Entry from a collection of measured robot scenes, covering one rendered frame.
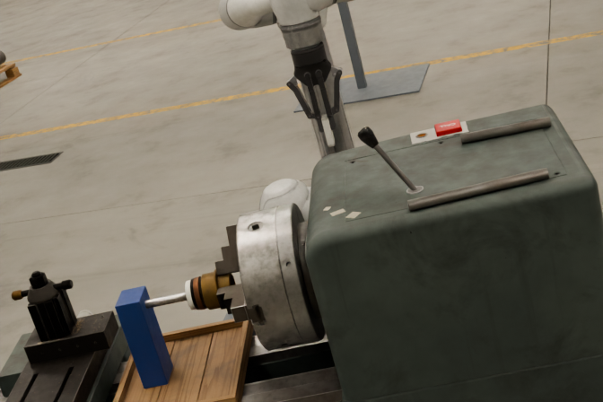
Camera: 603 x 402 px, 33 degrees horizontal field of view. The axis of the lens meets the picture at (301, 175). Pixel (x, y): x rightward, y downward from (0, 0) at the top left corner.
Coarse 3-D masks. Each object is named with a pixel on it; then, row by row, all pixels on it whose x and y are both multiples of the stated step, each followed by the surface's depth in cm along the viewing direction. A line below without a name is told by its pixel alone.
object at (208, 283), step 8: (216, 272) 231; (192, 280) 232; (200, 280) 231; (208, 280) 230; (216, 280) 229; (224, 280) 230; (232, 280) 234; (192, 288) 230; (200, 288) 230; (208, 288) 229; (216, 288) 228; (192, 296) 230; (200, 296) 230; (208, 296) 229; (216, 296) 228; (200, 304) 230; (208, 304) 230; (216, 304) 230
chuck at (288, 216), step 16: (288, 208) 225; (288, 224) 219; (288, 240) 217; (288, 256) 215; (288, 272) 215; (288, 288) 215; (304, 288) 218; (304, 304) 215; (304, 320) 217; (320, 320) 231; (304, 336) 222; (320, 336) 226
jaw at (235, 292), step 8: (224, 288) 228; (232, 288) 227; (240, 288) 226; (224, 296) 224; (232, 296) 223; (240, 296) 222; (224, 304) 227; (232, 304) 220; (240, 304) 219; (232, 312) 219; (240, 312) 219; (248, 312) 219; (256, 312) 217; (240, 320) 220; (256, 320) 218
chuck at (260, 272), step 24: (240, 216) 227; (264, 216) 224; (240, 240) 220; (264, 240) 218; (240, 264) 217; (264, 264) 216; (264, 288) 215; (264, 312) 216; (288, 312) 216; (264, 336) 220; (288, 336) 221
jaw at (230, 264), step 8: (232, 232) 232; (232, 240) 231; (224, 248) 231; (232, 248) 231; (224, 256) 231; (232, 256) 231; (216, 264) 231; (224, 264) 231; (232, 264) 231; (224, 272) 231; (232, 272) 232
